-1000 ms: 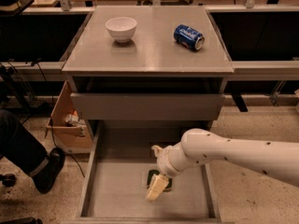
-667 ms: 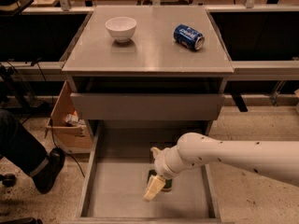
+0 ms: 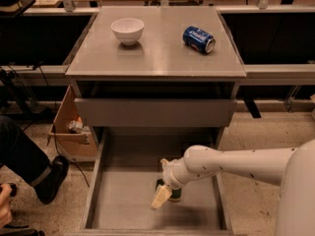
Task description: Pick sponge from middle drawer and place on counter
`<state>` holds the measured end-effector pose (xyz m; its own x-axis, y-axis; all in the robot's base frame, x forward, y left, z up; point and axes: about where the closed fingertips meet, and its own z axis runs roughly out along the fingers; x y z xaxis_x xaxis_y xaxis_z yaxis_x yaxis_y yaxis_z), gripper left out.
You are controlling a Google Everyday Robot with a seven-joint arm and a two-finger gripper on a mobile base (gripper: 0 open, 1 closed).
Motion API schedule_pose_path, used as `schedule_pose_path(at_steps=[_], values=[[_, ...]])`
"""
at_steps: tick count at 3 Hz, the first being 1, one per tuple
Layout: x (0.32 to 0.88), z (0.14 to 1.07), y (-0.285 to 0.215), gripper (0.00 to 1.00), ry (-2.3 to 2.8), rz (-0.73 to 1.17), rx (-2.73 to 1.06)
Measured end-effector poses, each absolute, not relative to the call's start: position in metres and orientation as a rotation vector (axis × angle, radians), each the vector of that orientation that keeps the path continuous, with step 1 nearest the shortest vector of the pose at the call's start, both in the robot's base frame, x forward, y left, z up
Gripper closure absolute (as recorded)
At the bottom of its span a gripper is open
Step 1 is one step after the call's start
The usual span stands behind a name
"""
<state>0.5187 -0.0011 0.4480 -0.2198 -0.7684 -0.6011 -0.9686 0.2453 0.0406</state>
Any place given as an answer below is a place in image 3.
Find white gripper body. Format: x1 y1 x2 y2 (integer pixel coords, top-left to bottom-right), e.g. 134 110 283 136
162 158 194 190

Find green yellow sponge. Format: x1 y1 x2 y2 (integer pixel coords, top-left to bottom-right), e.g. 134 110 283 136
156 179 181 202

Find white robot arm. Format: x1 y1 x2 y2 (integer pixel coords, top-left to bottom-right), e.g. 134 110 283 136
152 140 315 236

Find open grey middle drawer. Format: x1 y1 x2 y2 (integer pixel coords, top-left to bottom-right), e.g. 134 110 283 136
65 128 234 236

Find grey drawer cabinet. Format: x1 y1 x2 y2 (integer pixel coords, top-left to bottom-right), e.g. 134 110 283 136
66 6 246 147

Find grey top drawer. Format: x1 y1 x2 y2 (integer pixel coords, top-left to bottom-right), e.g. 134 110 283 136
75 98 237 128

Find person hand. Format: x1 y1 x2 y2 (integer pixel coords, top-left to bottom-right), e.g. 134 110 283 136
0 184 12 228

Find cardboard box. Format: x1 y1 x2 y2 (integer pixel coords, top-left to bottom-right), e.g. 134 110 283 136
48 86 97 162

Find crumpled item in box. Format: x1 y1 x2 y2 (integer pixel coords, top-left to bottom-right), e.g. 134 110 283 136
68 117 90 134

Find black shoe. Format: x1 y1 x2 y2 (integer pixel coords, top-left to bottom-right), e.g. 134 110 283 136
34 155 69 205

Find blue Pepsi can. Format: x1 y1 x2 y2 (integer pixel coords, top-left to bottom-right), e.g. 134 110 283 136
182 26 216 54

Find white ceramic bowl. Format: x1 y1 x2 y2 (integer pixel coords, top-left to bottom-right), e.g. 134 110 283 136
111 18 145 45

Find person leg dark trousers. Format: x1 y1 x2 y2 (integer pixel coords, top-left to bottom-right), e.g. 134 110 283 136
0 116 52 187

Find black floor cable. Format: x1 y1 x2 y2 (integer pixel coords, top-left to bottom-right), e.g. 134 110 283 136
31 60 91 189

